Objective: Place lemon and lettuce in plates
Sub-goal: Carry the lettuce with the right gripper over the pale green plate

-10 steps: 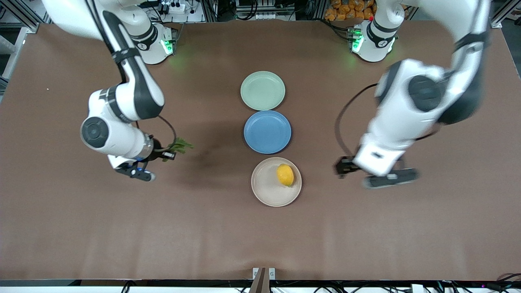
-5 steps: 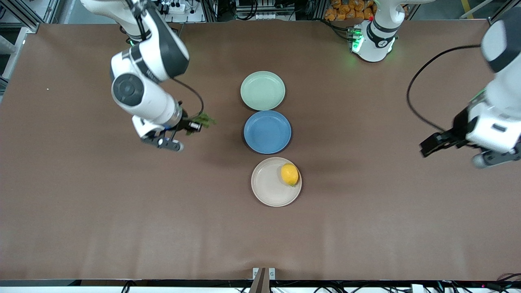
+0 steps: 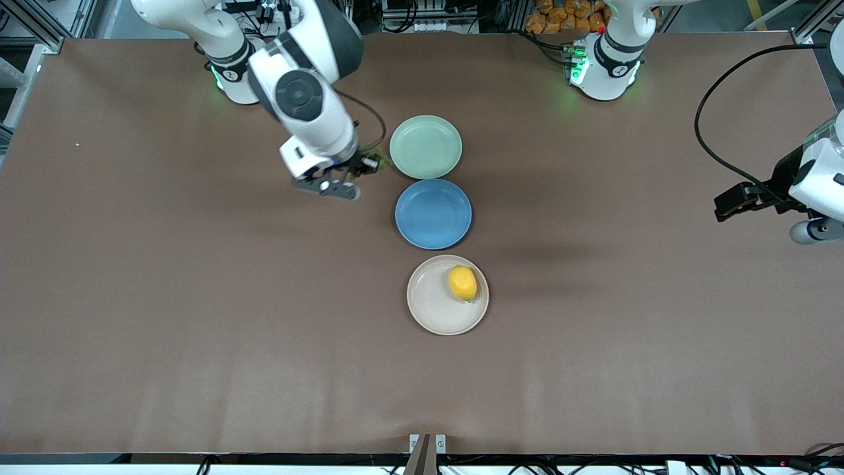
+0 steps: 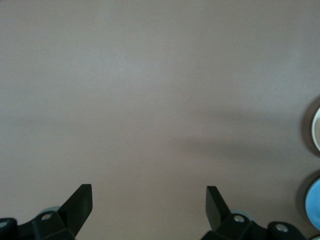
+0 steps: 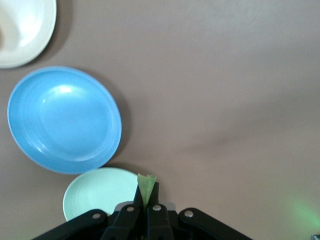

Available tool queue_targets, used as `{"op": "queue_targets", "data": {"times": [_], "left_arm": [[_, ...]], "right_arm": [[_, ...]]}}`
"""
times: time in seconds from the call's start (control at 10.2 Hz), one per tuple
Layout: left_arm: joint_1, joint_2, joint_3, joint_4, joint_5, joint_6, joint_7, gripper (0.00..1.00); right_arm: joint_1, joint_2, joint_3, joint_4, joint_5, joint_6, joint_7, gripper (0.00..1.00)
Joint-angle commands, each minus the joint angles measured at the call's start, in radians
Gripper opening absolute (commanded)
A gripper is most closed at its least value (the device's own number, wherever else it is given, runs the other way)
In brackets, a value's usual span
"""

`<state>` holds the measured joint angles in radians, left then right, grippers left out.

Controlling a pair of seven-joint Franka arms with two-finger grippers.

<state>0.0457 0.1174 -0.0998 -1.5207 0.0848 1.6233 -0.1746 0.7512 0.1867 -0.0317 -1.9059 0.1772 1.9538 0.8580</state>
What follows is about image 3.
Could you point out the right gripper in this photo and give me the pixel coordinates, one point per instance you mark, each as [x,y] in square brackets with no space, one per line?
[359,165]

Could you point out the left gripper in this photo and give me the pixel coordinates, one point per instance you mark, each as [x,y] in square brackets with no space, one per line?
[783,177]

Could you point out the green lettuce leaf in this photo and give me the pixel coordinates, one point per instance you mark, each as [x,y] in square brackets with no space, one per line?
[382,161]

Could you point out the yellow lemon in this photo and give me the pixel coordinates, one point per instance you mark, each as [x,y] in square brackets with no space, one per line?
[463,282]

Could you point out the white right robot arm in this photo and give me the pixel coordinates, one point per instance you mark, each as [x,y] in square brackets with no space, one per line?
[303,92]

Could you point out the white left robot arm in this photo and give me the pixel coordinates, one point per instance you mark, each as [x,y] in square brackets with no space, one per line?
[610,63]

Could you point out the light green plate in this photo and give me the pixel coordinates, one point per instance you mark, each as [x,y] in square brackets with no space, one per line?
[428,146]

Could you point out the blue plate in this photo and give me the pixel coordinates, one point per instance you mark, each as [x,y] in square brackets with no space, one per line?
[433,214]

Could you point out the beige plate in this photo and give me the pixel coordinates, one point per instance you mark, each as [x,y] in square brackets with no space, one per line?
[435,303]

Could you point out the white power strip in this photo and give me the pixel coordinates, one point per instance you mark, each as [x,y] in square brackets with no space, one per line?
[270,10]

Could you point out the yellow bar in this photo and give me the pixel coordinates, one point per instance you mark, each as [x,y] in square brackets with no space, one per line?
[768,14]

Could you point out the orange objects pile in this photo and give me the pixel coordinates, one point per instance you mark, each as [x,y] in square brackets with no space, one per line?
[567,14]

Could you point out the aluminium frame profile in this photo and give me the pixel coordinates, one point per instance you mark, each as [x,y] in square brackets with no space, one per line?
[39,23]
[814,23]

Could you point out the metal table edge bracket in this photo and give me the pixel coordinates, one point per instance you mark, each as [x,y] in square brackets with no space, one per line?
[427,445]

